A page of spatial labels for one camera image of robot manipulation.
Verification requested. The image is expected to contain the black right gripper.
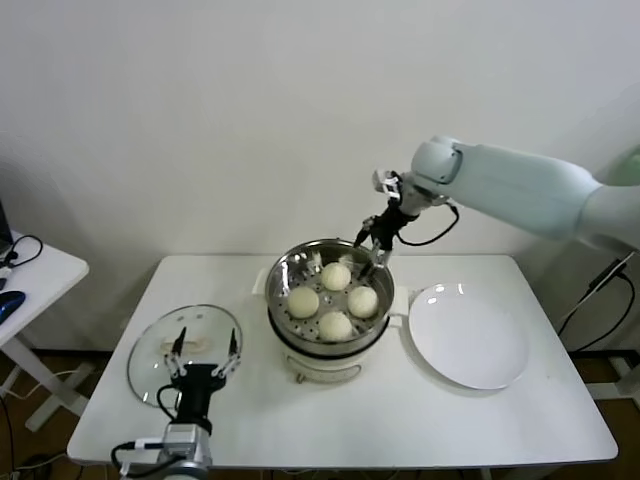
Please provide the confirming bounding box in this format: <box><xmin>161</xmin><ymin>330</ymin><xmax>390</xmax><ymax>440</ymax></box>
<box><xmin>353</xmin><ymin>206</ymin><xmax>420</xmax><ymax>281</ymax></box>

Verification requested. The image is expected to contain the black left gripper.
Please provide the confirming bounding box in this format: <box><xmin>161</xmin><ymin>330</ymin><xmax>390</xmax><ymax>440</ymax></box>
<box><xmin>164</xmin><ymin>327</ymin><xmax>242</xmax><ymax>426</ymax></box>

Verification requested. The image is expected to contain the white steamed baozi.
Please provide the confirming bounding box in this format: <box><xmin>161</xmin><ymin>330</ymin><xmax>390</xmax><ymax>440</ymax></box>
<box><xmin>288</xmin><ymin>287</ymin><xmax>320</xmax><ymax>320</ymax></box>
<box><xmin>346</xmin><ymin>285</ymin><xmax>380</xmax><ymax>319</ymax></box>
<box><xmin>318</xmin><ymin>309</ymin><xmax>354</xmax><ymax>343</ymax></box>
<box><xmin>320</xmin><ymin>262</ymin><xmax>352</xmax><ymax>292</ymax></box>

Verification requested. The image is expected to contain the stainless steel steamer basket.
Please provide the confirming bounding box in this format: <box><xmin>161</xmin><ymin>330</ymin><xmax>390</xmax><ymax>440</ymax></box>
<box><xmin>264</xmin><ymin>239</ymin><xmax>395</xmax><ymax>351</ymax></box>

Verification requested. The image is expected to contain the white electric cooker pot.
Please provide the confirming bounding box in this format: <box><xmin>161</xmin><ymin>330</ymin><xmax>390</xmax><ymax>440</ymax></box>
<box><xmin>249</xmin><ymin>267</ymin><xmax>410</xmax><ymax>385</ymax></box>

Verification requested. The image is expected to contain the white round plate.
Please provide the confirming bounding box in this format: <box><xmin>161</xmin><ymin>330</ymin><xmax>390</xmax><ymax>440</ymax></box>
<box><xmin>407</xmin><ymin>282</ymin><xmax>530</xmax><ymax>390</ymax></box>

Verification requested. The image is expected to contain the white side table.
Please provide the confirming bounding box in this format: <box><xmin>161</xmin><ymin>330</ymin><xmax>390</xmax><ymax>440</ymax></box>
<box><xmin>0</xmin><ymin>230</ymin><xmax>96</xmax><ymax>435</ymax></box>

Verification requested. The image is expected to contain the blue computer mouse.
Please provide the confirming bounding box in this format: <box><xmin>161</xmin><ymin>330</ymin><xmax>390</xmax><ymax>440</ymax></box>
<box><xmin>0</xmin><ymin>291</ymin><xmax>26</xmax><ymax>322</ymax></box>

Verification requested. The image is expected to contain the glass lid with cream handle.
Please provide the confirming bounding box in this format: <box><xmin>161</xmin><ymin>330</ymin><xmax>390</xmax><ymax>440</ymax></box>
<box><xmin>127</xmin><ymin>304</ymin><xmax>243</xmax><ymax>407</ymax></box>

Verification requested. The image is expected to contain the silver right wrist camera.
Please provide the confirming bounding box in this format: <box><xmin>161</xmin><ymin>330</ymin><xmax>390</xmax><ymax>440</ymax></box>
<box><xmin>372</xmin><ymin>168</ymin><xmax>405</xmax><ymax>201</ymax></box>

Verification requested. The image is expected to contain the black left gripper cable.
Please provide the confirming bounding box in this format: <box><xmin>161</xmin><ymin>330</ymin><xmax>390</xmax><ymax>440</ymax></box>
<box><xmin>157</xmin><ymin>384</ymin><xmax>184</xmax><ymax>412</ymax></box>

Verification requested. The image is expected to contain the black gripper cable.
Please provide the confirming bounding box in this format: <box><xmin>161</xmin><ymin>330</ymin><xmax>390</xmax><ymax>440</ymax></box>
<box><xmin>397</xmin><ymin>202</ymin><xmax>460</xmax><ymax>246</ymax></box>
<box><xmin>157</xmin><ymin>384</ymin><xmax>184</xmax><ymax>412</ymax></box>

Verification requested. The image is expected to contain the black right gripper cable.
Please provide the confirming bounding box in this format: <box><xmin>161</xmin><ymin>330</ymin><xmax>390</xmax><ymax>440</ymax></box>
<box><xmin>397</xmin><ymin>202</ymin><xmax>460</xmax><ymax>246</ymax></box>

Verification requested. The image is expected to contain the white floor cable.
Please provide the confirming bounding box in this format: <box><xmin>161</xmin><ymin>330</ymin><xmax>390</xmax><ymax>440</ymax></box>
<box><xmin>0</xmin><ymin>368</ymin><xmax>77</xmax><ymax>401</ymax></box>

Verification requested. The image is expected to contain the black earphone cable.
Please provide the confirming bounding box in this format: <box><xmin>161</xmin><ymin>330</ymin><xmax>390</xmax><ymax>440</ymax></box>
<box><xmin>0</xmin><ymin>235</ymin><xmax>44</xmax><ymax>271</ymax></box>

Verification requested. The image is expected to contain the white cable with black plug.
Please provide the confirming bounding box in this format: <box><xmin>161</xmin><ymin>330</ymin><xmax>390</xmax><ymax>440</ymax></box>
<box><xmin>549</xmin><ymin>249</ymin><xmax>640</xmax><ymax>326</ymax></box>

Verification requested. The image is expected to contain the black wall cable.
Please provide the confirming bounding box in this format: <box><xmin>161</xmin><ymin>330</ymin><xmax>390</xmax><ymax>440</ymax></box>
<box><xmin>555</xmin><ymin>269</ymin><xmax>635</xmax><ymax>354</ymax></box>

